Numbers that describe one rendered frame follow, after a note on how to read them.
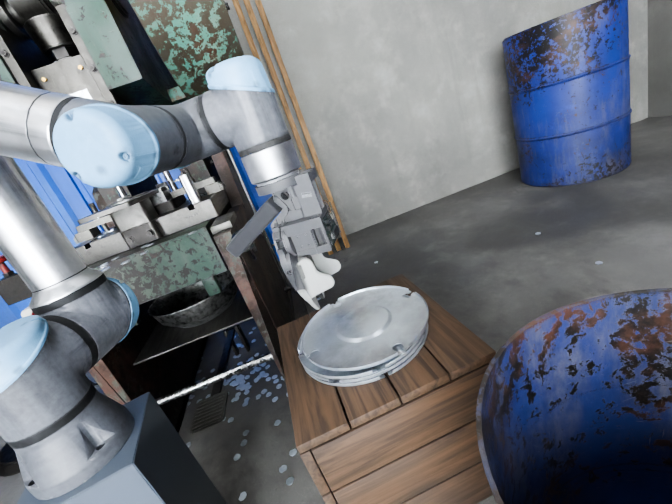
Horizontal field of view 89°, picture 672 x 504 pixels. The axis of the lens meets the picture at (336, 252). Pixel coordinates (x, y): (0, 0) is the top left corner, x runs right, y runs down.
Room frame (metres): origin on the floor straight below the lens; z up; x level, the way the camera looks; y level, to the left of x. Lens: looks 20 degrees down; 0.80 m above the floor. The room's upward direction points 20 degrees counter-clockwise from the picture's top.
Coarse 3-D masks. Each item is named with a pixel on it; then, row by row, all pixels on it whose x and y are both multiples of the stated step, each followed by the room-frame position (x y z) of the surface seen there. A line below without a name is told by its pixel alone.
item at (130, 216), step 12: (144, 192) 1.07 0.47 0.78; (156, 192) 1.13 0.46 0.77; (120, 204) 0.92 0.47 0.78; (132, 204) 0.92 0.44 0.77; (144, 204) 1.04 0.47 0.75; (96, 216) 0.91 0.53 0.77; (120, 216) 1.03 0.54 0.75; (132, 216) 1.03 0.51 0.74; (144, 216) 1.03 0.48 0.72; (156, 216) 1.08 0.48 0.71; (120, 228) 1.02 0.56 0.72; (132, 228) 1.03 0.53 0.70; (144, 228) 1.03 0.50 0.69; (156, 228) 1.04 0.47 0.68; (132, 240) 1.02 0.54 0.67; (144, 240) 1.03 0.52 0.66
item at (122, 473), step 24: (144, 408) 0.53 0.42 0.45; (144, 432) 0.48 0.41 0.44; (168, 432) 0.55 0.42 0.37; (120, 456) 0.43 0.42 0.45; (144, 456) 0.44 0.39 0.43; (168, 456) 0.50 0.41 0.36; (192, 456) 0.57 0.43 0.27; (96, 480) 0.40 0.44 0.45; (120, 480) 0.40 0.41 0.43; (144, 480) 0.41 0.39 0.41; (168, 480) 0.45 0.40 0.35; (192, 480) 0.51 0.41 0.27
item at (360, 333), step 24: (384, 288) 0.77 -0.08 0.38; (336, 312) 0.74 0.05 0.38; (360, 312) 0.69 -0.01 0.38; (384, 312) 0.66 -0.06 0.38; (408, 312) 0.64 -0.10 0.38; (312, 336) 0.68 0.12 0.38; (336, 336) 0.64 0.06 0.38; (360, 336) 0.61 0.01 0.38; (384, 336) 0.59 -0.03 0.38; (408, 336) 0.56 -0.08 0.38; (312, 360) 0.59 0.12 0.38; (336, 360) 0.57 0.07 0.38; (360, 360) 0.54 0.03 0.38; (384, 360) 0.51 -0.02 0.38
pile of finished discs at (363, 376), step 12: (420, 336) 0.55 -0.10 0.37; (300, 348) 0.66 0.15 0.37; (396, 348) 0.55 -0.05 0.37; (408, 348) 0.54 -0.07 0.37; (420, 348) 0.54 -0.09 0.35; (300, 360) 0.61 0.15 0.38; (396, 360) 0.51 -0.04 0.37; (408, 360) 0.52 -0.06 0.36; (312, 372) 0.56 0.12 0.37; (324, 372) 0.55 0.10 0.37; (336, 372) 0.54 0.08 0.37; (348, 372) 0.53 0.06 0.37; (360, 372) 0.52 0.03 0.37; (372, 372) 0.51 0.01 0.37; (384, 372) 0.51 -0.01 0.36; (336, 384) 0.53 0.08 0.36; (348, 384) 0.51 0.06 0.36; (360, 384) 0.51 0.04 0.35
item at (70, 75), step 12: (60, 60) 1.16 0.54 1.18; (72, 60) 1.12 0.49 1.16; (36, 72) 1.12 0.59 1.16; (48, 72) 1.12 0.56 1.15; (60, 72) 1.12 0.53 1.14; (72, 72) 1.12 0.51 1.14; (84, 72) 1.13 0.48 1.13; (48, 84) 1.12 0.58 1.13; (60, 84) 1.12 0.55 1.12; (72, 84) 1.12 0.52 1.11; (84, 84) 1.12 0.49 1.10; (96, 84) 1.13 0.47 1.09; (84, 96) 1.12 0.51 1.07; (96, 96) 1.13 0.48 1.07
